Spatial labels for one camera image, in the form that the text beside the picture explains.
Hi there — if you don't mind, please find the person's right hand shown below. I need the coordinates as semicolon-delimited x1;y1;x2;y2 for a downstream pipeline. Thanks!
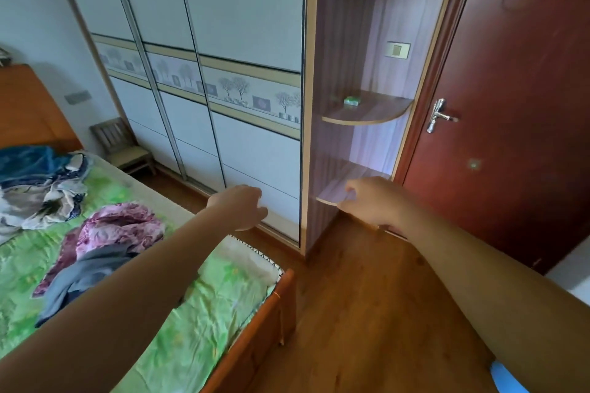
337;176;418;235

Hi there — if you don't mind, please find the small wooden chair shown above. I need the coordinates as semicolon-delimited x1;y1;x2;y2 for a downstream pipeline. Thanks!
90;117;157;176

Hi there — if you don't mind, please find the blue plastic bin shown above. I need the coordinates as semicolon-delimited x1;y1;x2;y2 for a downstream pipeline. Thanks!
490;360;531;393

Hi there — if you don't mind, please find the red wooden room door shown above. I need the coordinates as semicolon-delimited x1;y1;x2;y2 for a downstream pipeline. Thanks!
394;0;590;276

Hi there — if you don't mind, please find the green floral bedsheet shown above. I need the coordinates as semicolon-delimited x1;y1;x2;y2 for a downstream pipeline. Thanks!
0;153;277;393

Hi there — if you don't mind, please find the person's right forearm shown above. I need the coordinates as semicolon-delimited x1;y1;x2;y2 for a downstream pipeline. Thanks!
382;203;590;393

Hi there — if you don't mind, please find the dark grey t-shirt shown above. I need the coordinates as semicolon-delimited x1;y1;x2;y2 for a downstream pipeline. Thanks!
36;244;139;329

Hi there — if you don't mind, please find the pink floral jacket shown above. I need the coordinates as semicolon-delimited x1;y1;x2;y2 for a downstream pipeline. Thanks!
32;203;166;298

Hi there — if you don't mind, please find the beige light switch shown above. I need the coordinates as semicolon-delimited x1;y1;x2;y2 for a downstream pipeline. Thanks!
386;41;412;59

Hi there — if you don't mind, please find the silver door handle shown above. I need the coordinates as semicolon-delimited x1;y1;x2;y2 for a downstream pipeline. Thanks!
426;98;460;134

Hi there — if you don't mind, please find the person's left forearm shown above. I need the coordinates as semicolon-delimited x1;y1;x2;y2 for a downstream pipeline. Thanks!
0;211;231;393

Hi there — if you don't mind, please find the teal plush blanket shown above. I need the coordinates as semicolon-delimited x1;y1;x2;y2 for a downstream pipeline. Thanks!
0;144;70;191

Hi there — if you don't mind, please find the person's left hand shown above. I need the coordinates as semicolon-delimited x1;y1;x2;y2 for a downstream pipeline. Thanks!
206;184;269;235

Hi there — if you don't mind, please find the wooden wardrobe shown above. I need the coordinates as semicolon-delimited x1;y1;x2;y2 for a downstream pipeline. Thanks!
44;0;480;255

